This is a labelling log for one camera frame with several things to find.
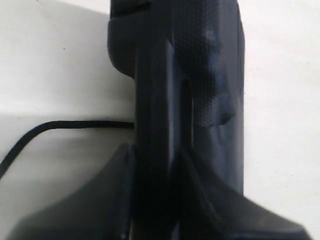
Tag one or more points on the black plastic carrying case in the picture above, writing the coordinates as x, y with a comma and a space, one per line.
186, 58

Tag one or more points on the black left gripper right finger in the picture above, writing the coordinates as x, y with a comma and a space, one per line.
212, 210

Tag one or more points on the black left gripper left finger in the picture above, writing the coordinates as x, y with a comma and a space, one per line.
99, 210

